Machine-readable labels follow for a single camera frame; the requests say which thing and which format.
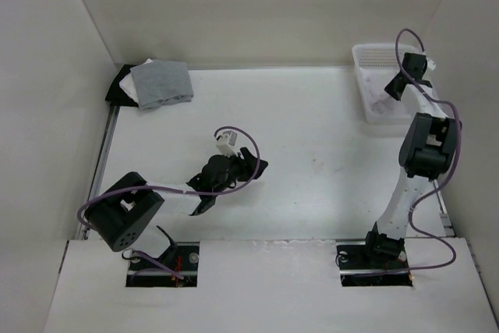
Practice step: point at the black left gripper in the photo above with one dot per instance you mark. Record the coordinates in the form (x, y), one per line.
(247, 164)

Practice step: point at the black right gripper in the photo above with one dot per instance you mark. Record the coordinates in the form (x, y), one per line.
(388, 88)

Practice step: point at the white tank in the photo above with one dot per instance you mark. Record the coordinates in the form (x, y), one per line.
(374, 81)
(128, 84)

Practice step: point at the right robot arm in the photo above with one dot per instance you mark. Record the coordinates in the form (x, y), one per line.
(429, 150)

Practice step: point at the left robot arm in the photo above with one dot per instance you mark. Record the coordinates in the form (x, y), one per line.
(123, 215)

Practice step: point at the folded grey tank top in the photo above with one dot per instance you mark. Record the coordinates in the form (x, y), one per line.
(161, 83)

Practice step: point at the folded white tank top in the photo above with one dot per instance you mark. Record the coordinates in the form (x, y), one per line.
(128, 84)

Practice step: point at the folded black tank top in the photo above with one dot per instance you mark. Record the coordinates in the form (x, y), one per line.
(116, 96)

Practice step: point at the white plastic basket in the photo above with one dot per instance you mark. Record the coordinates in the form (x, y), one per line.
(375, 66)

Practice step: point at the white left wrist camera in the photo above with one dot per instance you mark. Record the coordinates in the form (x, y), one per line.
(225, 143)

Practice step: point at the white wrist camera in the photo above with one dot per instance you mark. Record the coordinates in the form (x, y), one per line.
(225, 143)
(430, 64)

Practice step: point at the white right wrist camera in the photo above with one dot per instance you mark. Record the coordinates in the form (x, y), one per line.
(430, 64)

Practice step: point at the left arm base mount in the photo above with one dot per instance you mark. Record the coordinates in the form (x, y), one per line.
(183, 259)

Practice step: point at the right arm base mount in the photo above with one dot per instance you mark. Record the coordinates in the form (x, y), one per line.
(359, 270)

